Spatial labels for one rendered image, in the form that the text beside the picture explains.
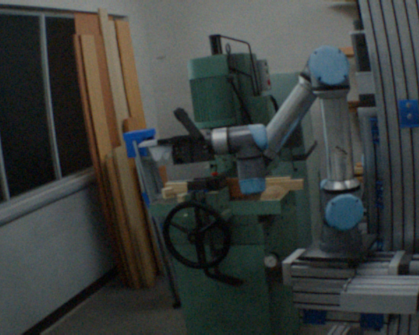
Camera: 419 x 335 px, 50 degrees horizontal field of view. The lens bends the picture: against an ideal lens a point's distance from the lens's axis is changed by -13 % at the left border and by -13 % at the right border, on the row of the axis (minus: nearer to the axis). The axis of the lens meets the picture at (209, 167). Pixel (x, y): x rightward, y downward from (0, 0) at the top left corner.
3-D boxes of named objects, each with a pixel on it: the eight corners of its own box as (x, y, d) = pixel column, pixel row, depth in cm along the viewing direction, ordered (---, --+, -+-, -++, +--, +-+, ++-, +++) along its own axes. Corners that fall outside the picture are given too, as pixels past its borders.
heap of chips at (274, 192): (258, 199, 205) (256, 190, 205) (267, 191, 218) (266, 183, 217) (278, 199, 202) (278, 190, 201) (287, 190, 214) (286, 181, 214)
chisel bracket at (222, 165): (209, 176, 223) (207, 157, 222) (221, 169, 236) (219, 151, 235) (225, 176, 220) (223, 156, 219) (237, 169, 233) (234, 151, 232)
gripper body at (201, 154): (170, 165, 144) (213, 160, 142) (167, 135, 144) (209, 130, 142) (176, 164, 152) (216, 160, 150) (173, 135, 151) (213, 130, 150)
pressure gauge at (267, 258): (264, 271, 203) (262, 254, 201) (266, 268, 206) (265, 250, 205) (278, 271, 200) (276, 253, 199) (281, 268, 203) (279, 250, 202)
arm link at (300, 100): (318, 42, 154) (232, 161, 165) (320, 40, 143) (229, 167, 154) (346, 63, 153) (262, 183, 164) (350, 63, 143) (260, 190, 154)
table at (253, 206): (140, 222, 217) (137, 209, 216) (170, 204, 245) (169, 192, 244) (276, 220, 193) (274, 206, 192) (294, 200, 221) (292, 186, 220)
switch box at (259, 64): (254, 92, 241) (249, 60, 239) (260, 91, 250) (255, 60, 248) (266, 91, 239) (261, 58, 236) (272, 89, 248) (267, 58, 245)
